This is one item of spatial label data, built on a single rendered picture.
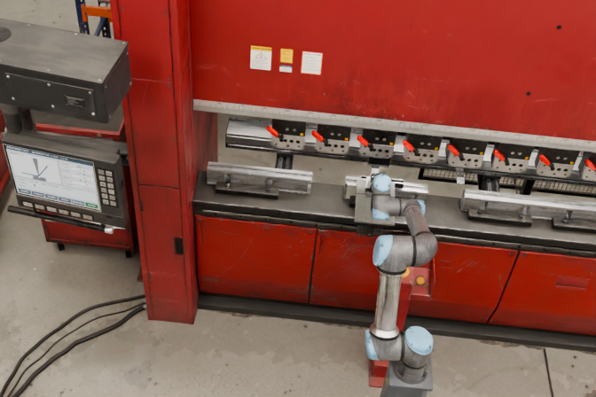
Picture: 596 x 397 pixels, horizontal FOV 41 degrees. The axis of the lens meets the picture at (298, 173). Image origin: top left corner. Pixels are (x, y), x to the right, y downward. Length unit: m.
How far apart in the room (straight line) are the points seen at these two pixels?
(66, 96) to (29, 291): 2.02
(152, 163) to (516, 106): 1.57
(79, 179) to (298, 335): 1.76
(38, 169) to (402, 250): 1.39
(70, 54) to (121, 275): 2.03
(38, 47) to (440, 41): 1.51
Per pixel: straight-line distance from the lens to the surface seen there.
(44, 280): 4.70
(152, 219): 3.78
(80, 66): 2.82
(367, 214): 3.61
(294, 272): 4.10
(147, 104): 3.30
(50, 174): 3.14
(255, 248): 3.98
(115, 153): 3.03
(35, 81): 2.87
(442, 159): 4.00
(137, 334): 4.40
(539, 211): 3.95
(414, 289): 3.75
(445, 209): 3.88
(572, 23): 3.26
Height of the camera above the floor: 3.63
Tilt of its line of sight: 45 degrees down
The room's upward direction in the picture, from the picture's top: 5 degrees clockwise
